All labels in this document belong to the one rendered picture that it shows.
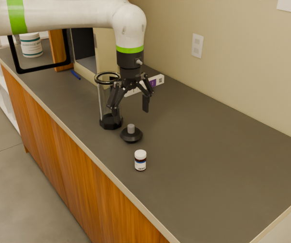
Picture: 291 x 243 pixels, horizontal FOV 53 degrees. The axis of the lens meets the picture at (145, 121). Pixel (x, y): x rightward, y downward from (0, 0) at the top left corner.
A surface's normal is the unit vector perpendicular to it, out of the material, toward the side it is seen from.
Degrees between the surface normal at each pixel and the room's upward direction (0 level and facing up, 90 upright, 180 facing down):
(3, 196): 0
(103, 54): 90
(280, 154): 0
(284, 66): 90
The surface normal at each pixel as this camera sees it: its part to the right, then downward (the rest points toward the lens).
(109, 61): 0.61, 0.44
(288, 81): -0.79, 0.33
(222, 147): 0.00, -0.84
